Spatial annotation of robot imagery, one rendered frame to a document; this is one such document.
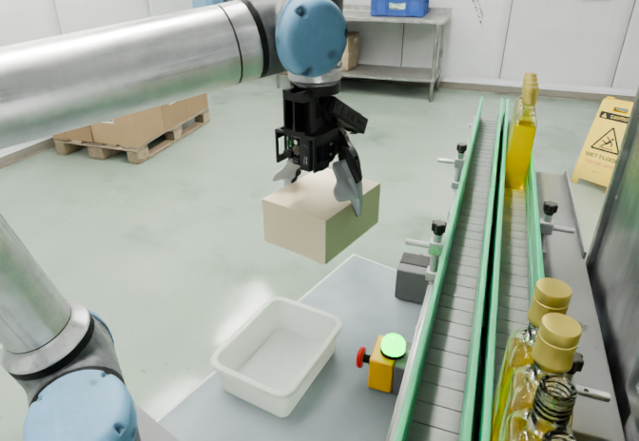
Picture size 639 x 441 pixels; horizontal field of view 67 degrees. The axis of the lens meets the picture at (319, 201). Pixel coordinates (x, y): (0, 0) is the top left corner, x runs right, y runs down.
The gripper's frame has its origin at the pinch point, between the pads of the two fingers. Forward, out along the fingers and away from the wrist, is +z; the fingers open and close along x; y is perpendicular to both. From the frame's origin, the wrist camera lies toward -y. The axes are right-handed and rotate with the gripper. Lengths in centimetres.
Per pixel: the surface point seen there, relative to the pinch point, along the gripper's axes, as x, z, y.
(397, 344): 13.9, 25.3, -3.0
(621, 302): 44, 15, -23
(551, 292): 36.3, -5.8, 11.9
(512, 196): 14, 23, -69
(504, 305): 26.6, 22.6, -21.0
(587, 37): -42, 46, -564
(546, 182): 20, 23, -83
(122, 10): -408, 12, -238
